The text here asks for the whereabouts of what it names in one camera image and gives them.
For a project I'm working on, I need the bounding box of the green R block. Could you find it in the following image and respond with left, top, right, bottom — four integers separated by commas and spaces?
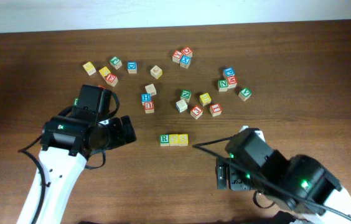
159, 134, 170, 147

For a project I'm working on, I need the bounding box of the white blue-edged block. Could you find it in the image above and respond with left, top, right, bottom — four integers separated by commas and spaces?
175, 100, 188, 113

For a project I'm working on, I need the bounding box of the green B block left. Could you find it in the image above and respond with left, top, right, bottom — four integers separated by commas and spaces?
73, 98, 78, 106

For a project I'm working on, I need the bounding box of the red E block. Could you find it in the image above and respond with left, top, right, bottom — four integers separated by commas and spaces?
105, 73, 118, 86

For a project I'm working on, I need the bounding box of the green P block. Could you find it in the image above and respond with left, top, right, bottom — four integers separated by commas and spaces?
110, 56, 123, 70

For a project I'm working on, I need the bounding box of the plain picture block top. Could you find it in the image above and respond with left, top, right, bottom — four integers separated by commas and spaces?
150, 65, 163, 79

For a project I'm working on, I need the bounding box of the red Q block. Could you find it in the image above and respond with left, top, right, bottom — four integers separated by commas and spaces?
181, 47, 193, 58

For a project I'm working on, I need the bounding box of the red I block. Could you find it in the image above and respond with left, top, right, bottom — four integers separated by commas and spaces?
210, 103, 222, 116

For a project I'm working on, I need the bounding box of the red 3 block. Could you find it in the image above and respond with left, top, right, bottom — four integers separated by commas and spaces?
190, 105, 203, 119

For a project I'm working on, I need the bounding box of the blue D block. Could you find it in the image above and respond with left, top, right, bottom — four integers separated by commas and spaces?
127, 61, 138, 73

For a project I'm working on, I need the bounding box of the red Y block top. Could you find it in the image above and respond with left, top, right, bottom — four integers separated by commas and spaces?
172, 50, 183, 63

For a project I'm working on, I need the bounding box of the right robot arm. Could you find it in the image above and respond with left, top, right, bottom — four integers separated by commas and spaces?
216, 126, 351, 223

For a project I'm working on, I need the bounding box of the plain wooden block centre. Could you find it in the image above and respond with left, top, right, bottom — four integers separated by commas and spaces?
145, 83, 157, 96

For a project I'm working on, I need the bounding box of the yellow S block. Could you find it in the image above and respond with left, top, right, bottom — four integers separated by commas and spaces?
169, 134, 179, 146

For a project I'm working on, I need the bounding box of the red M block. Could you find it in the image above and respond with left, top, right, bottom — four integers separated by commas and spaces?
227, 76, 238, 89

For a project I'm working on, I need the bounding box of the yellow block beside E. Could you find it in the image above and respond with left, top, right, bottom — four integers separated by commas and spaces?
99, 67, 111, 79

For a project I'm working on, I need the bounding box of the green N block centre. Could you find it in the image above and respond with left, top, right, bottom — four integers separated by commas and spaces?
180, 90, 192, 103

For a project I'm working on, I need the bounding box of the green V block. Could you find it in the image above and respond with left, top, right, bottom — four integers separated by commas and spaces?
238, 88, 252, 101

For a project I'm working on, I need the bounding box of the green n block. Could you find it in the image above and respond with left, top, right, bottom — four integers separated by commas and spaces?
218, 80, 228, 92
180, 90, 192, 103

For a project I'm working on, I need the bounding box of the green N block right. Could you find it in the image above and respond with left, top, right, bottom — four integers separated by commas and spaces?
218, 80, 228, 92

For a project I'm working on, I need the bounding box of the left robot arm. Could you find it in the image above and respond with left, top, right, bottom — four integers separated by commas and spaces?
17, 85, 136, 223

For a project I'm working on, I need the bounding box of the blue H block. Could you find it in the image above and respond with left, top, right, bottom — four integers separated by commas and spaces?
141, 93, 151, 105

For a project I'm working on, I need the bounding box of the red U block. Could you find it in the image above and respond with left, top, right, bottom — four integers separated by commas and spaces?
144, 101, 154, 114

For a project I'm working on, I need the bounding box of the blue X block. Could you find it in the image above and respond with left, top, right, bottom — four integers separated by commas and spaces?
180, 55, 191, 68

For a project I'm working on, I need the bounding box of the blue P block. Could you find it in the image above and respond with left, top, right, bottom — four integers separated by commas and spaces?
223, 67, 235, 78

